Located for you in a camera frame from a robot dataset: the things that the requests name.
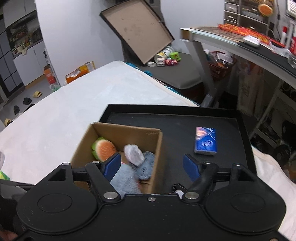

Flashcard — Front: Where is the grey-blue plush ball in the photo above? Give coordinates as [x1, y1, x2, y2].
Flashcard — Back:
[110, 164, 142, 194]

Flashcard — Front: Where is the white can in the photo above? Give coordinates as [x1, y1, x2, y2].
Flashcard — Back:
[154, 46, 174, 63]

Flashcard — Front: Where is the long red box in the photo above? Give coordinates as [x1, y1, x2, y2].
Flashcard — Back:
[218, 23, 286, 48]

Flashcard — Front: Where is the orange carton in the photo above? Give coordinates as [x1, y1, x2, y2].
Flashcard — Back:
[43, 65, 57, 85]

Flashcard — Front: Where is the small grey-blue plush toy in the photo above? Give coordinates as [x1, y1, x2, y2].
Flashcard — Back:
[137, 152, 156, 180]

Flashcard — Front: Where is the grey low platform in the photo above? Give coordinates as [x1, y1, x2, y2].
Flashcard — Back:
[139, 52, 204, 90]

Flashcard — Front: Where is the white remote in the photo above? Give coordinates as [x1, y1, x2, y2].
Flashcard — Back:
[243, 35, 260, 46]

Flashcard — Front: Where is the curved black desk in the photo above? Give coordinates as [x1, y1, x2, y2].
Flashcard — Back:
[180, 26, 296, 109]

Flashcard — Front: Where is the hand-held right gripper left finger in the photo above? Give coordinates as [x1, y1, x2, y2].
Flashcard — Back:
[46, 153, 122, 201]

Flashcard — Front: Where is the red plastic basket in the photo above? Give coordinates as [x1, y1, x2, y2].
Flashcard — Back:
[208, 51, 234, 80]

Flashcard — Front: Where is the white shelf cabinet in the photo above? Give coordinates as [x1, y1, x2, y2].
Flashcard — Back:
[0, 0, 47, 98]

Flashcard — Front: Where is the orange round plush toy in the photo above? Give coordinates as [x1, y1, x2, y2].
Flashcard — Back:
[258, 3, 273, 17]

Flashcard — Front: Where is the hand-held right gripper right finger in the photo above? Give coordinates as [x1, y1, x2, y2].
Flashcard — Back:
[182, 153, 257, 201]

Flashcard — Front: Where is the brown cardboard box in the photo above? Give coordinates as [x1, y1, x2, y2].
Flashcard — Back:
[70, 122, 163, 194]

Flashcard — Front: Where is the clear water bottle red label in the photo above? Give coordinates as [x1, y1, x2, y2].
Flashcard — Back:
[290, 23, 296, 50]

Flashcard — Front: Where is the grey drawer organizer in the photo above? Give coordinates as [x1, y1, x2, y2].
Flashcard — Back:
[224, 0, 271, 35]

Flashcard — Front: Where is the black box lid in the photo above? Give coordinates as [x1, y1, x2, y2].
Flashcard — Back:
[99, 0, 174, 65]

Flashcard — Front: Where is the beige cloth bag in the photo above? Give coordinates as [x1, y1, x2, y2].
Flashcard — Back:
[236, 61, 264, 116]

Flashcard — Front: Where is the blue snack packet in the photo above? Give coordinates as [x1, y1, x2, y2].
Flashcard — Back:
[194, 127, 218, 156]

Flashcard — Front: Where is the small black clip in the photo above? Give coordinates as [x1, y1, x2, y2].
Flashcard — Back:
[172, 184, 185, 195]

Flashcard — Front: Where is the white packet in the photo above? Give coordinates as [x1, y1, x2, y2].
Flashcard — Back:
[124, 144, 145, 166]

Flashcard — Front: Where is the orange paper bag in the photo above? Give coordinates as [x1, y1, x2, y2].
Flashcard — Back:
[65, 61, 96, 84]

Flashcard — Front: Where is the black shallow tray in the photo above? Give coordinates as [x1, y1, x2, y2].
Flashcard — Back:
[98, 104, 255, 195]

